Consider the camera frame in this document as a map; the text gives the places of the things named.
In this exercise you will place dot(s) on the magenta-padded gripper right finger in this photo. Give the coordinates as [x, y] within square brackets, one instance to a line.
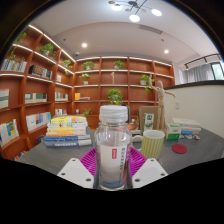
[150, 171]

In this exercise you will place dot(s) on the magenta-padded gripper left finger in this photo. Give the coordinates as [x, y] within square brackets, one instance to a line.
[75, 171]

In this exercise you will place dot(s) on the clear plastic water bottle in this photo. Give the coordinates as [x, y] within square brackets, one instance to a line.
[112, 150]

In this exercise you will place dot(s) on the yellow striped mug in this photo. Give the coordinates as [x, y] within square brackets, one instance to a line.
[153, 145]

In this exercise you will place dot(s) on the flat round red coaster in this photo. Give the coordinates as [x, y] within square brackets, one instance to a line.
[179, 148]

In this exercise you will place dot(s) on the colourful stack of books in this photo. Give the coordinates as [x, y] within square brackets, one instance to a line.
[66, 131]

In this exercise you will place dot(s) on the green and white box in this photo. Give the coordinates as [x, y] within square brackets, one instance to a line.
[173, 131]

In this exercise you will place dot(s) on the green and white carton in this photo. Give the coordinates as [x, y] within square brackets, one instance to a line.
[148, 121]

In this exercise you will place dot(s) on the dark office chair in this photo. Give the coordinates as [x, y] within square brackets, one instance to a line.
[128, 113]

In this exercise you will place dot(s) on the tan chair back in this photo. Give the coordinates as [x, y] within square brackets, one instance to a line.
[150, 109]

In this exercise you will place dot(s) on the wooden artist mannequin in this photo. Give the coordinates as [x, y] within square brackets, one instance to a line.
[161, 106]

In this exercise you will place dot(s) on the wooden shelf unit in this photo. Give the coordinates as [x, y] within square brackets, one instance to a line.
[40, 100]

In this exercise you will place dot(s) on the window with grey curtain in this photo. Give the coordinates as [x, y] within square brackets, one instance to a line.
[200, 72]

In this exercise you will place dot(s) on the recessed ceiling light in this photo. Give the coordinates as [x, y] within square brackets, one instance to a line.
[84, 45]
[166, 51]

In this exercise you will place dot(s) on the ceiling air vent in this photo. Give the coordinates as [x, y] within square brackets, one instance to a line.
[150, 29]

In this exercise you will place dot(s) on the branched ceiling chandelier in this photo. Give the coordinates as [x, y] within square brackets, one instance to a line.
[134, 17]

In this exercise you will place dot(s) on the small white wall outlet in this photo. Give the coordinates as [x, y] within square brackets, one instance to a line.
[177, 105]

